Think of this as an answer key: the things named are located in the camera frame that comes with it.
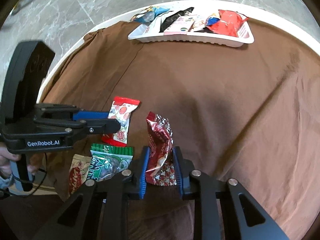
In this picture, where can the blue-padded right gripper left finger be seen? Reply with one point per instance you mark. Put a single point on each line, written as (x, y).
(138, 168)

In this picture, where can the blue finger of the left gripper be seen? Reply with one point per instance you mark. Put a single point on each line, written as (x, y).
(85, 115)

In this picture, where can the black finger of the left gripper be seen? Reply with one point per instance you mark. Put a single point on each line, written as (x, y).
(102, 126)

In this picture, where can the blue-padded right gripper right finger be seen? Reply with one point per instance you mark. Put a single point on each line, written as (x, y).
(183, 168)

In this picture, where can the dark red candy packet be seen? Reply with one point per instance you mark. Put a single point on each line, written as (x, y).
(160, 168)

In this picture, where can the red white fruit candy packet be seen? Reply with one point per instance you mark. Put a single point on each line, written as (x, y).
(121, 110)

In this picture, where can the green seaweed snack packet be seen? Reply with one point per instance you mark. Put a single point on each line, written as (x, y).
(108, 160)

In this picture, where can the light blue cartoon snack packet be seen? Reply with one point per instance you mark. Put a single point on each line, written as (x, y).
(148, 14)

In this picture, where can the pink snack packet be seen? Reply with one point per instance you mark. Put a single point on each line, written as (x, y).
(181, 26)

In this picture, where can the white black snack bag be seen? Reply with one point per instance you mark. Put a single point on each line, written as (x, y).
(175, 17)

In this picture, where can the blue cake snack packet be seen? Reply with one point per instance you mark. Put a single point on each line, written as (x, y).
(212, 19)

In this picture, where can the red chips bag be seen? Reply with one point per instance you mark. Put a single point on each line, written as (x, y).
(229, 24)

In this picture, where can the beige red-logo snack packet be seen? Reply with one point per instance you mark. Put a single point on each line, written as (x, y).
(78, 172)

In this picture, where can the grey sleeved left forearm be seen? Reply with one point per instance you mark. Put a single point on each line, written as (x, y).
(6, 182)

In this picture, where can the person's left hand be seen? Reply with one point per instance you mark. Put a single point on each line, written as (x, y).
(34, 165)

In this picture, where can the brown tablecloth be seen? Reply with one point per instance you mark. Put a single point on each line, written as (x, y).
(251, 113)

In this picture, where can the white plastic tray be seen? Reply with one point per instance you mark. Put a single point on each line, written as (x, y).
(245, 36)

